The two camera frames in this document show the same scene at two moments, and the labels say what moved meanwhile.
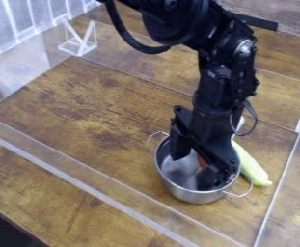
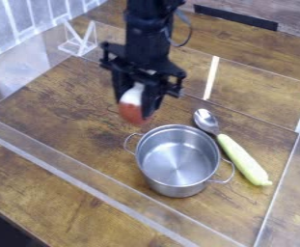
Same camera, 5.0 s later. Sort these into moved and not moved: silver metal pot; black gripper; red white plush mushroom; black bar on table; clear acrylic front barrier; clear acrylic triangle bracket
Moved: black gripper; silver metal pot; red white plush mushroom
Not moved: clear acrylic triangle bracket; black bar on table; clear acrylic front barrier
